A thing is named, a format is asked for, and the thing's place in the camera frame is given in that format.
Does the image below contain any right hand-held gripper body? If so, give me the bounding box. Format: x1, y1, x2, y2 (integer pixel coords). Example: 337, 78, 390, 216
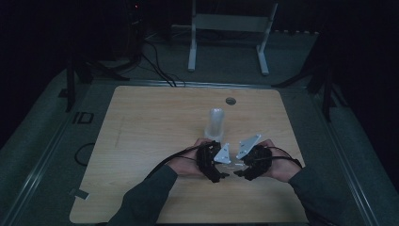
234, 133, 274, 177

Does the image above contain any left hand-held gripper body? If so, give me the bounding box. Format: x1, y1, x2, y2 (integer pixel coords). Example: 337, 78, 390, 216
195, 140, 232, 181

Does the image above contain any person's left hand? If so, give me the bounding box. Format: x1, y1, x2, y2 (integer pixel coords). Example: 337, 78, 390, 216
174, 137, 215, 177

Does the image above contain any person's right hand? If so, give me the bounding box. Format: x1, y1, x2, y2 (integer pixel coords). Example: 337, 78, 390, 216
257, 138, 303, 184

